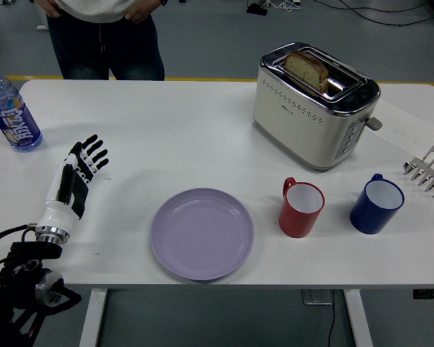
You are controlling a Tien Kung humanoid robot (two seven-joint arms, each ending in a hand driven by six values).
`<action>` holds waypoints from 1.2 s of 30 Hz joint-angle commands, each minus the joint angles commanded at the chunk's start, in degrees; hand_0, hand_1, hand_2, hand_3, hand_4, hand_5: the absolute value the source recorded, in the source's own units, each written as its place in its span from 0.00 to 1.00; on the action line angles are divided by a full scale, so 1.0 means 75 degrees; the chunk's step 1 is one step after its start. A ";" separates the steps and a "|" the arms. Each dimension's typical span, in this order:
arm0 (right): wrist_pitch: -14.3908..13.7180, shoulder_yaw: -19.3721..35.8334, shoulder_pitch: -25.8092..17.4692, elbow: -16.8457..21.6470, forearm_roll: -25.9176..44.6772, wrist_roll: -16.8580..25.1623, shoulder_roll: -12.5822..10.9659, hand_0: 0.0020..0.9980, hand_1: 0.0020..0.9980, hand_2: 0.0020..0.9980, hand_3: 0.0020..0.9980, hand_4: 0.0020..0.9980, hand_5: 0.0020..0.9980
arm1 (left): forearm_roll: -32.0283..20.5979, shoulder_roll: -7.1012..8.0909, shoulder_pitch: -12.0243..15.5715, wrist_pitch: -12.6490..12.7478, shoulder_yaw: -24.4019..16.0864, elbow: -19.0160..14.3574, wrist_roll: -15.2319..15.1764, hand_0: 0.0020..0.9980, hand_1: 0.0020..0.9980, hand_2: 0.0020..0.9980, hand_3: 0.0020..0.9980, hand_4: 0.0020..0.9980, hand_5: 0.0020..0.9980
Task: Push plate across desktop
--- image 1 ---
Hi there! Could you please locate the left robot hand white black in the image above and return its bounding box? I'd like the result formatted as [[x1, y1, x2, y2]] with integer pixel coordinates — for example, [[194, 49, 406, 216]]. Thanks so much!
[[38, 134, 110, 232]]

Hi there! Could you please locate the purple round plate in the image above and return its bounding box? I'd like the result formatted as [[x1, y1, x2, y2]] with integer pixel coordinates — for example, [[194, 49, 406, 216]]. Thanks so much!
[[150, 187, 255, 283]]

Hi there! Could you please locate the blue labelled drink bottle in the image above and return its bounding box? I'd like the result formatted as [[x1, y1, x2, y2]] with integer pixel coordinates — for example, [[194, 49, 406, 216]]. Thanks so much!
[[0, 62, 43, 153]]

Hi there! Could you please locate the white table leg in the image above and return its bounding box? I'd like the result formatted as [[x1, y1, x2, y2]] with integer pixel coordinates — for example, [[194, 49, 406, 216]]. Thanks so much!
[[343, 288, 374, 347], [78, 288, 108, 347]]

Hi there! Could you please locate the person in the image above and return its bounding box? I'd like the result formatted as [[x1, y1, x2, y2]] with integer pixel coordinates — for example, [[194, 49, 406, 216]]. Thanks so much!
[[34, 0, 169, 82]]

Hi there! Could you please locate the red mug white inside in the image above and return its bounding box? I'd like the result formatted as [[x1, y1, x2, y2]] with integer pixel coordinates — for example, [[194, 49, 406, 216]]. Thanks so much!
[[278, 176, 326, 239]]

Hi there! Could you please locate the cream and chrome toaster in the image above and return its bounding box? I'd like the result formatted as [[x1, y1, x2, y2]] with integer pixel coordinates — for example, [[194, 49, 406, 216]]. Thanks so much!
[[252, 42, 383, 173]]

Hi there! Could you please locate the slice of toasted bread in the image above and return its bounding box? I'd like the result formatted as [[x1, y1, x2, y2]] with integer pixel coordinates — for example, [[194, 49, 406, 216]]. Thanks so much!
[[283, 50, 329, 91]]

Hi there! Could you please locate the blue mug white inside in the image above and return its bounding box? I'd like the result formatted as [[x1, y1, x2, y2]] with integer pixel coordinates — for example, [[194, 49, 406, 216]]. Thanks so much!
[[349, 173, 405, 235]]

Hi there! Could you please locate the white paper sheet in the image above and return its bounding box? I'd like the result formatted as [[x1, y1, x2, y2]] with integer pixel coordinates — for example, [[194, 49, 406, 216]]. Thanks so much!
[[365, 96, 434, 158]]

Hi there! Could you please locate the silver metal toast rack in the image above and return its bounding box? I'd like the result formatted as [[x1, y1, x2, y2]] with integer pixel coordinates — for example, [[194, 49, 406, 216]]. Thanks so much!
[[403, 145, 434, 199]]

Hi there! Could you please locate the grey bracket under table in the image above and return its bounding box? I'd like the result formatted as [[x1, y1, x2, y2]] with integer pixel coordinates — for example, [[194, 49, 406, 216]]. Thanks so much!
[[301, 289, 333, 307]]

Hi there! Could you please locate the black cable under table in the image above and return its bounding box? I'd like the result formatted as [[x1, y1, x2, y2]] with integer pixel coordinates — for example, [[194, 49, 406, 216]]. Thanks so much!
[[325, 303, 336, 347]]

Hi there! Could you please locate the black floor cable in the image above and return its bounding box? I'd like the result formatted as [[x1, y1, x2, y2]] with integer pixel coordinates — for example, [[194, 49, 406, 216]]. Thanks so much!
[[338, 0, 434, 27]]

